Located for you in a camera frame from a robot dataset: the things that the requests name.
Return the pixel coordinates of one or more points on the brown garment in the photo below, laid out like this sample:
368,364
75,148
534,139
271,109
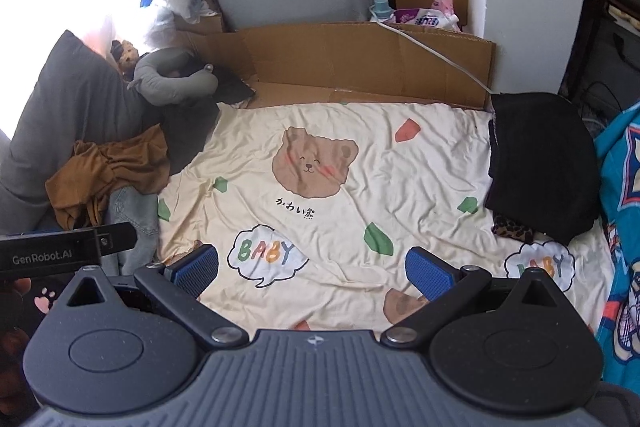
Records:
110,167

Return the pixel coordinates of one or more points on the grey neck pillow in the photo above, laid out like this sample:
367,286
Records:
200,89

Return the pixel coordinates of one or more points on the black bear-print skirt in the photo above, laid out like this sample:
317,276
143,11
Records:
540,157

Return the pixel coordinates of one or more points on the light blue jeans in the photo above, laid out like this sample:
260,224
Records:
132,217

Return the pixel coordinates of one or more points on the blue printed quilt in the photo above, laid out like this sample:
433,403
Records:
620,207

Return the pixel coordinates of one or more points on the cream bear-print blanket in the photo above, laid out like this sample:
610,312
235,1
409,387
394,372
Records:
425,157

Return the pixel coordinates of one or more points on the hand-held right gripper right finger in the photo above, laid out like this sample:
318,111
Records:
430,274

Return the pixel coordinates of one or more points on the small teddy bear toy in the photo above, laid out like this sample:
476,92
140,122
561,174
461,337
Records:
129,54

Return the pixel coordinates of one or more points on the dark grey pillow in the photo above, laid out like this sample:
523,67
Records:
65,107

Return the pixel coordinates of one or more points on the grey fluffy toy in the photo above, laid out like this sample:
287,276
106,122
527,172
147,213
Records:
160,29

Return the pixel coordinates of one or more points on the small cardboard box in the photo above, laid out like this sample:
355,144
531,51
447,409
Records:
200,26

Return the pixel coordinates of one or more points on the black cloth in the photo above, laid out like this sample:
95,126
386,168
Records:
190,132

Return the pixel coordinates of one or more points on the white purple detergent bag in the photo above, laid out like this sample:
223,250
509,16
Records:
425,19

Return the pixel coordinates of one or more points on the grey bag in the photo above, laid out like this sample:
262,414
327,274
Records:
600,57

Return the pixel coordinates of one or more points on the person's left hand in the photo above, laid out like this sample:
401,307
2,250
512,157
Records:
24,288

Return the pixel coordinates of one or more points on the folded cardboard sheet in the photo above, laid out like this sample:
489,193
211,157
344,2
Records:
325,57

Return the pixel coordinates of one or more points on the pink packet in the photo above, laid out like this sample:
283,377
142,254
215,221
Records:
442,2

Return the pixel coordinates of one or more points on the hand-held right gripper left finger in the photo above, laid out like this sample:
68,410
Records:
195,266

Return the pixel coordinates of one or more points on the leopard print folded garment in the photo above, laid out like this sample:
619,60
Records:
512,227

